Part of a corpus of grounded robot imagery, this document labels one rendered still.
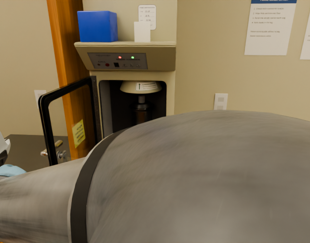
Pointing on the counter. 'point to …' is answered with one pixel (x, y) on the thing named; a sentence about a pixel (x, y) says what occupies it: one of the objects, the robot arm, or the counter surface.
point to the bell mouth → (141, 86)
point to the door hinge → (96, 107)
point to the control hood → (168, 50)
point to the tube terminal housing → (101, 6)
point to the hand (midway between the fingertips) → (4, 145)
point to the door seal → (49, 114)
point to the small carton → (142, 31)
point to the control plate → (108, 57)
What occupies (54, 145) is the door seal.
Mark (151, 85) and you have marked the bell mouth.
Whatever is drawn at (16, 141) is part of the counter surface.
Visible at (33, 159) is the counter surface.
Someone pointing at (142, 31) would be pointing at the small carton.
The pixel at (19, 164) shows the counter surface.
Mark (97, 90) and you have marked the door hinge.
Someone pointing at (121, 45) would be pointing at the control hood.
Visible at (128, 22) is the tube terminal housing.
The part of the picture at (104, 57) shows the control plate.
